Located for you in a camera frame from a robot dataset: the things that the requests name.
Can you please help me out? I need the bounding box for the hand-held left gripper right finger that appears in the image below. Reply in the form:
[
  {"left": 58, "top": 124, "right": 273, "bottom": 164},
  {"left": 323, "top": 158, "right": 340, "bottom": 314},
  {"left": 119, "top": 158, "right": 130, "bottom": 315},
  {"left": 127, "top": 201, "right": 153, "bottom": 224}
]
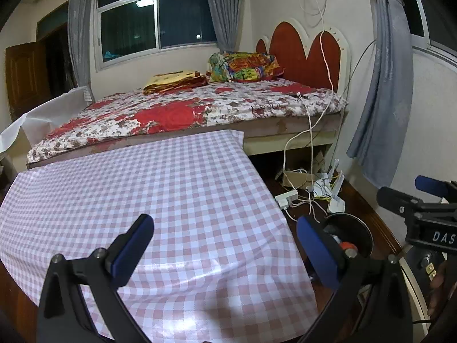
[{"left": 296, "top": 215, "right": 429, "bottom": 343}]

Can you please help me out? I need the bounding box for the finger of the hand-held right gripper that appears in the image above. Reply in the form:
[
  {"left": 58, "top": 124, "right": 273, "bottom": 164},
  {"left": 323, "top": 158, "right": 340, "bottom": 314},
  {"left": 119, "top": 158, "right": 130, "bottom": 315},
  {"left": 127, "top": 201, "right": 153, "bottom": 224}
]
[
  {"left": 376, "top": 186, "right": 425, "bottom": 223},
  {"left": 415, "top": 175, "right": 457, "bottom": 201}
]

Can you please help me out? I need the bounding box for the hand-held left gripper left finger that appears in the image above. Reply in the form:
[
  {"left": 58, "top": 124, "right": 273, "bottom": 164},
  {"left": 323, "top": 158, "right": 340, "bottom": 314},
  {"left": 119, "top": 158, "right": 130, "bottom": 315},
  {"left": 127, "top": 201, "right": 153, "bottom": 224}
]
[{"left": 36, "top": 214, "right": 156, "bottom": 343}]

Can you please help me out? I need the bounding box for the black trash bin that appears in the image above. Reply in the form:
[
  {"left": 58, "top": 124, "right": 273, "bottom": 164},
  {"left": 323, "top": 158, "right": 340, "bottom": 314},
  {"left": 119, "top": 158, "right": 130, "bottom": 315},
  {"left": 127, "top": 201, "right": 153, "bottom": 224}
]
[{"left": 323, "top": 213, "right": 374, "bottom": 258}]

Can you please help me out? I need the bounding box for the person's right hand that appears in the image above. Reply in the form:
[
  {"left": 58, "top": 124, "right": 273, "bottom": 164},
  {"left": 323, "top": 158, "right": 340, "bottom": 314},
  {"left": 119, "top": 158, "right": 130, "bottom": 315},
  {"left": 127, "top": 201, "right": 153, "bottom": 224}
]
[{"left": 428, "top": 259, "right": 457, "bottom": 317}]

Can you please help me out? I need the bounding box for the white router with antennas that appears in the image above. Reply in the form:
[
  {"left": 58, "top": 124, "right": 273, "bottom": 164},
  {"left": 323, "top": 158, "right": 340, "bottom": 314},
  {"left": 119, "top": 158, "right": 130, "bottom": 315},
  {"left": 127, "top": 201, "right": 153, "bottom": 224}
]
[{"left": 328, "top": 161, "right": 346, "bottom": 213}]

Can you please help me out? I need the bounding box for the white power strip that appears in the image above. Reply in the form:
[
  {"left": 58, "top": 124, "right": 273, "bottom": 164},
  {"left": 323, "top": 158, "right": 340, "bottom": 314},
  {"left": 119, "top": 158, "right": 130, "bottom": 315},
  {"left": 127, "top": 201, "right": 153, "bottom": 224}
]
[{"left": 274, "top": 190, "right": 298, "bottom": 211}]

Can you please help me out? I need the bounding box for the pink checkered tablecloth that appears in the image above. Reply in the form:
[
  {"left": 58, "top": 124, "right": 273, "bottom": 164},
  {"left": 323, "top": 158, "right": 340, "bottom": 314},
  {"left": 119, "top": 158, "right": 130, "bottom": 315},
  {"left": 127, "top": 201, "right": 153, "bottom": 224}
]
[{"left": 0, "top": 129, "right": 318, "bottom": 343}]

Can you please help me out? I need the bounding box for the cardboard box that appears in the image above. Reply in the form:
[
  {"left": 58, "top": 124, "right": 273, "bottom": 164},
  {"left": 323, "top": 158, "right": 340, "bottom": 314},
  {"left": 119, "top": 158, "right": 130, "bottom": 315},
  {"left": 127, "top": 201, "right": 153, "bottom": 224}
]
[{"left": 282, "top": 150, "right": 325, "bottom": 188}]

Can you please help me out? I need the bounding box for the grey patterned curtain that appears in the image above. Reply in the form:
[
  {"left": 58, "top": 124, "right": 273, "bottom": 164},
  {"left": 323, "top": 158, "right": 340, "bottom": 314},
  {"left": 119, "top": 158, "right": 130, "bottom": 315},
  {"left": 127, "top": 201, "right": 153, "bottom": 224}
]
[{"left": 346, "top": 0, "right": 415, "bottom": 189}]

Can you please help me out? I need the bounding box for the bed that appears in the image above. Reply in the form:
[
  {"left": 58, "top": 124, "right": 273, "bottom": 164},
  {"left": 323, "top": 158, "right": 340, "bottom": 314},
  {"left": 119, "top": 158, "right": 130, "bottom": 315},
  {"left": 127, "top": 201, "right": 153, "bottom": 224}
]
[{"left": 25, "top": 79, "right": 350, "bottom": 172}]

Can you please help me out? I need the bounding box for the white plastic sheet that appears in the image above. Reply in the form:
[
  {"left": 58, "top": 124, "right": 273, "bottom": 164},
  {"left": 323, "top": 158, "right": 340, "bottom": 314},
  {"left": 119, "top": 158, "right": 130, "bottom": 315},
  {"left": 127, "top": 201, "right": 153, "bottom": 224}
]
[{"left": 0, "top": 86, "right": 90, "bottom": 158}]

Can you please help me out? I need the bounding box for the folded yellow red blanket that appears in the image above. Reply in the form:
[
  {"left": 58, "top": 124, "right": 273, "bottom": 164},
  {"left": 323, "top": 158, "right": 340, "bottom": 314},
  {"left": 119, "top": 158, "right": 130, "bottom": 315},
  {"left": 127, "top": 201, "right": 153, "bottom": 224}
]
[{"left": 143, "top": 70, "right": 209, "bottom": 96}]

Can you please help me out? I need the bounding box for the red heart-shaped headboard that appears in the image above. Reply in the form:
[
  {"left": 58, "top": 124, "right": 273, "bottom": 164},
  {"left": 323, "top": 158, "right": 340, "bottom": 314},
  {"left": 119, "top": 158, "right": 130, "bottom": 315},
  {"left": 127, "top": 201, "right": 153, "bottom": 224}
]
[{"left": 255, "top": 17, "right": 352, "bottom": 97}]

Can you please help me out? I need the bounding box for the small window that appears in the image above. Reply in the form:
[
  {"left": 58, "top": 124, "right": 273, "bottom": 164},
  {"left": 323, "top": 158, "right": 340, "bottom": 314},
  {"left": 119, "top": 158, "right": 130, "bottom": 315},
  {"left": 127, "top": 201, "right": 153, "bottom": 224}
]
[{"left": 400, "top": 0, "right": 457, "bottom": 58}]

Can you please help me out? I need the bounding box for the colourful pillow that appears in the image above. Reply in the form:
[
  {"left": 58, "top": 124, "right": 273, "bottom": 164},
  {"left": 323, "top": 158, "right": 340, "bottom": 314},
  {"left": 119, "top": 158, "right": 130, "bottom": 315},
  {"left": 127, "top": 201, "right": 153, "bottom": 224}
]
[{"left": 208, "top": 51, "right": 285, "bottom": 83}]

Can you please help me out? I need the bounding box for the wooden door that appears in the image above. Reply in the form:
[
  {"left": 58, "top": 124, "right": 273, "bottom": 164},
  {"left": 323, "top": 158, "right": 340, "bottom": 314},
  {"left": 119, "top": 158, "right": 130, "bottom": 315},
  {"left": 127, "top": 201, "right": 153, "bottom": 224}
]
[{"left": 5, "top": 41, "right": 52, "bottom": 122}]

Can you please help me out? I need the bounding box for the white charging cable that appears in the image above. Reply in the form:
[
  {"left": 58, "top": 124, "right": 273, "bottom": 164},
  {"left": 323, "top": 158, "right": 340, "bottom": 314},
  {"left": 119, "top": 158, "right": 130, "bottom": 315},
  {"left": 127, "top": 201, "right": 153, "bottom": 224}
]
[{"left": 298, "top": 93, "right": 329, "bottom": 218}]

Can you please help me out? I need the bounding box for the white power cable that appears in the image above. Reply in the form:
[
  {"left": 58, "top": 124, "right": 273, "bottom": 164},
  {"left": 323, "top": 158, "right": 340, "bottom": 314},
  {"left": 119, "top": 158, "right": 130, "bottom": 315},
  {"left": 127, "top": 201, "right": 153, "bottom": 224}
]
[{"left": 284, "top": 0, "right": 340, "bottom": 215}]

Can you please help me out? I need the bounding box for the thin grey cable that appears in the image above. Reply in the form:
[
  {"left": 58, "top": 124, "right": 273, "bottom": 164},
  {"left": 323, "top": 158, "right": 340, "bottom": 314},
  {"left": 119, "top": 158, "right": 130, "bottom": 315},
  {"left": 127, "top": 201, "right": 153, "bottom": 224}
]
[{"left": 332, "top": 39, "right": 377, "bottom": 172}]

